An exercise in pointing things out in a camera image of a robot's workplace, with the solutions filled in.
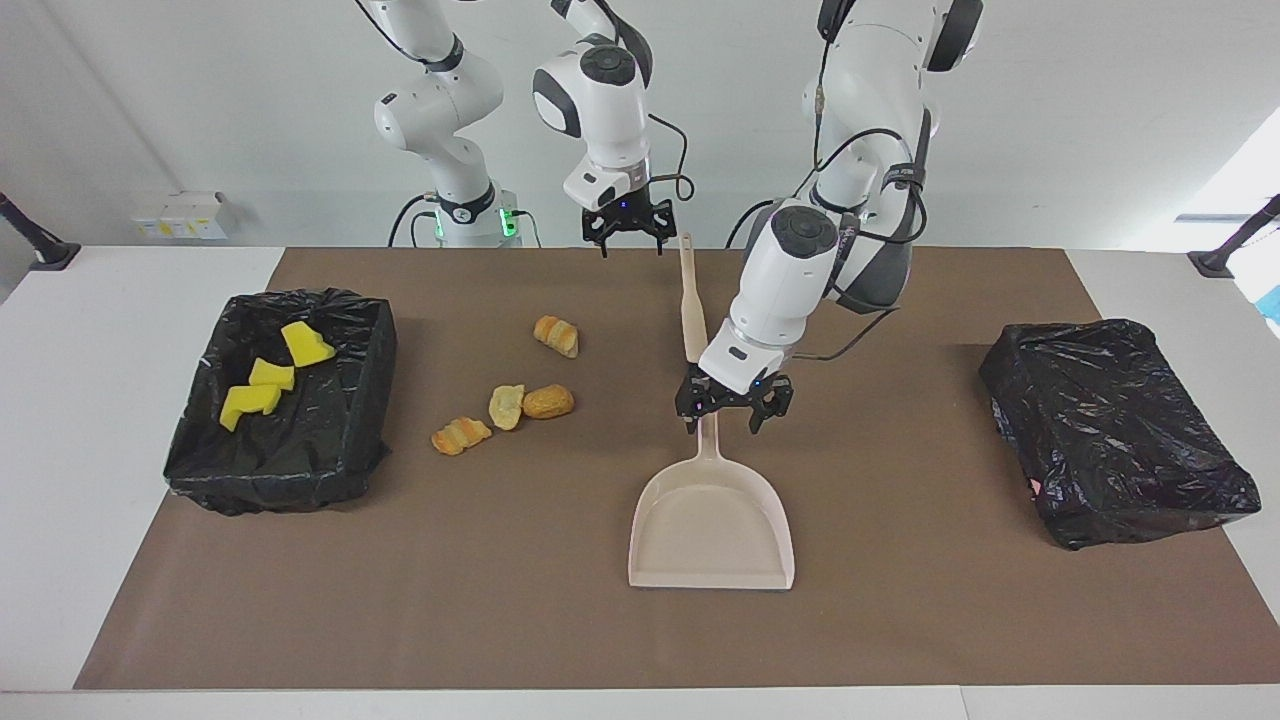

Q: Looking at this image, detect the beige hand brush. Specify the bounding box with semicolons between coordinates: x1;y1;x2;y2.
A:
679;232;711;367

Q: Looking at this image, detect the orange striped croissant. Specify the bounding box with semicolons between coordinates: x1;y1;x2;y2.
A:
431;416;493;457
533;315;580;359

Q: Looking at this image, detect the beige plastic dustpan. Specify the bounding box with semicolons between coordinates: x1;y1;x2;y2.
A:
627;410;797;592

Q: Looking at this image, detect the peanut shaped bread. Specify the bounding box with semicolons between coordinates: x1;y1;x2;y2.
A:
522;384;576;421

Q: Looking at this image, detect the pale crinkled chip piece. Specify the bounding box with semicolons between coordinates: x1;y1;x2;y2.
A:
488;384;527;432

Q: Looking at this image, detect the large yellow sponge wedge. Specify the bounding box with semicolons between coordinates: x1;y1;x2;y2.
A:
280;320;337;369

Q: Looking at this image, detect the notched yellow sponge piece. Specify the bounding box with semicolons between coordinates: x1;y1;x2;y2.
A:
219;383;284;433

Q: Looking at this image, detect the black bag bin pink spot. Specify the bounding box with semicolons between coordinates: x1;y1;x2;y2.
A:
978;318;1263;552

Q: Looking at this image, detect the black bag lined bin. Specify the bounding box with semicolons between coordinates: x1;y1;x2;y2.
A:
163;289;398;517

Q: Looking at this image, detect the brown table mat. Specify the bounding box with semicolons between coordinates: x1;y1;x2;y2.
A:
72;247;1280;691

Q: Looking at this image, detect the black stand foot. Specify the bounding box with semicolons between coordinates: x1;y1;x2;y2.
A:
0;191;82;272
1187;194;1280;280

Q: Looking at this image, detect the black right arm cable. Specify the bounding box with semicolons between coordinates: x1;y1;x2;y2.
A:
648;112;697;203

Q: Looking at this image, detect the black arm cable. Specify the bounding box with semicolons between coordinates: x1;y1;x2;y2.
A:
648;112;697;203
795;40;931;363

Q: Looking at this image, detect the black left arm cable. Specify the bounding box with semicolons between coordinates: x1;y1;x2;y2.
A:
795;40;931;363

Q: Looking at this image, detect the white wall socket box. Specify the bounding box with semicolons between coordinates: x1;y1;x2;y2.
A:
131;191;230;241

